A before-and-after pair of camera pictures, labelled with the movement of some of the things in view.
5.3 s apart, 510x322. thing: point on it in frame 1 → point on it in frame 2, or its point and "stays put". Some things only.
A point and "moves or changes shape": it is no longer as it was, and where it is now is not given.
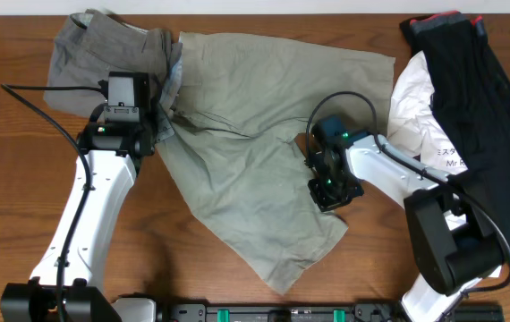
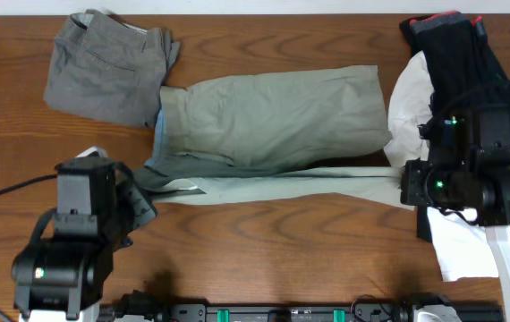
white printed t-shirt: x=412 y=122 stays put
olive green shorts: x=241 y=100 moves or changes shape
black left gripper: x=150 y=110 → x=125 y=188
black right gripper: x=326 y=203 → x=416 y=182
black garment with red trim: x=488 y=125 stays put
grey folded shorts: x=93 y=44 stays put
